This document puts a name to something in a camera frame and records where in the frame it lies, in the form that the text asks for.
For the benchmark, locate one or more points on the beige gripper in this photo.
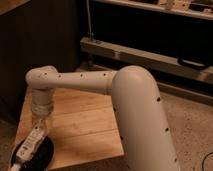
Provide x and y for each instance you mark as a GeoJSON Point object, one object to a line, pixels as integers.
{"type": "Point", "coordinates": [42, 111]}

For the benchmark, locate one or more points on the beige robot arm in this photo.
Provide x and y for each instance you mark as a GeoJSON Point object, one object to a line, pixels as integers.
{"type": "Point", "coordinates": [142, 122]}

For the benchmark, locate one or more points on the black ceramic bowl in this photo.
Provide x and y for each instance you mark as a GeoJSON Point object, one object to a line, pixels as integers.
{"type": "Point", "coordinates": [39, 162]}

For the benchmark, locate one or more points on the wooden table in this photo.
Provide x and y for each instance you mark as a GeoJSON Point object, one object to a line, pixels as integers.
{"type": "Point", "coordinates": [83, 129]}

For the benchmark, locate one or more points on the dark wooden cabinet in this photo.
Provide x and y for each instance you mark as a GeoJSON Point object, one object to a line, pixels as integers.
{"type": "Point", "coordinates": [39, 33]}

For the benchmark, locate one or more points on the metal pole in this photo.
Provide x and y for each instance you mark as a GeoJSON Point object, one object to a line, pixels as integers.
{"type": "Point", "coordinates": [90, 31]}

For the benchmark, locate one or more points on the wooden shelf beam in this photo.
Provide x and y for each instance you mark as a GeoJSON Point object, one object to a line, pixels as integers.
{"type": "Point", "coordinates": [147, 59]}

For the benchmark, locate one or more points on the upper wooden shelf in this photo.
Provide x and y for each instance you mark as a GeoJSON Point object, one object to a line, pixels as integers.
{"type": "Point", "coordinates": [177, 7]}

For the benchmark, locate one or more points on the black handle object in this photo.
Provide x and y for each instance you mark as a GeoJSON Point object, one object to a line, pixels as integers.
{"type": "Point", "coordinates": [192, 65]}

